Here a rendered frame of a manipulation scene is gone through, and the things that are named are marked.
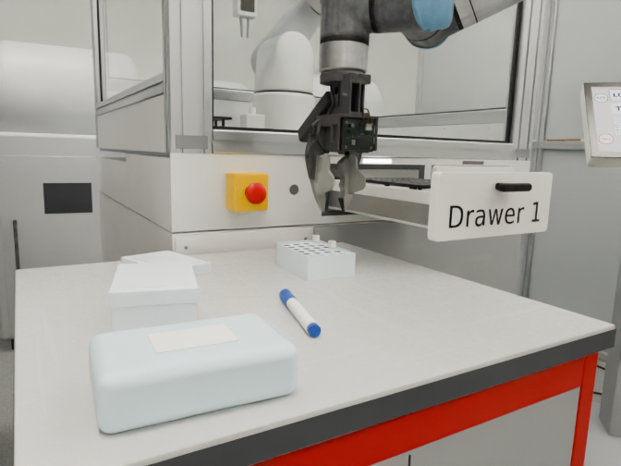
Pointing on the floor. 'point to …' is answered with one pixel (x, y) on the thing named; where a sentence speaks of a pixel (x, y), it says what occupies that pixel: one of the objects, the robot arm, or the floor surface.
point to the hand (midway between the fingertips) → (331, 202)
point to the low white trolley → (325, 372)
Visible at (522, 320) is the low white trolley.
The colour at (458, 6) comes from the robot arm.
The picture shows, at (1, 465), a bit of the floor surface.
